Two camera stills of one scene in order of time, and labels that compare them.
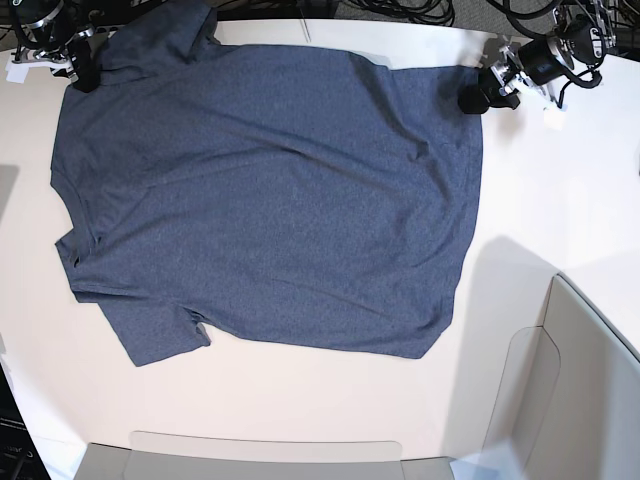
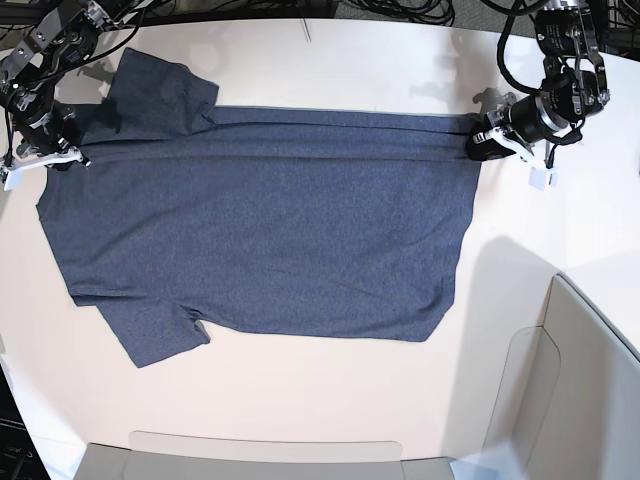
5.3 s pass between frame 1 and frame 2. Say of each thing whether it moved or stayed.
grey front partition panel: stayed
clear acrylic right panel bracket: stayed
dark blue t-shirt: moved
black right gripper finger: moved
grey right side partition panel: stayed
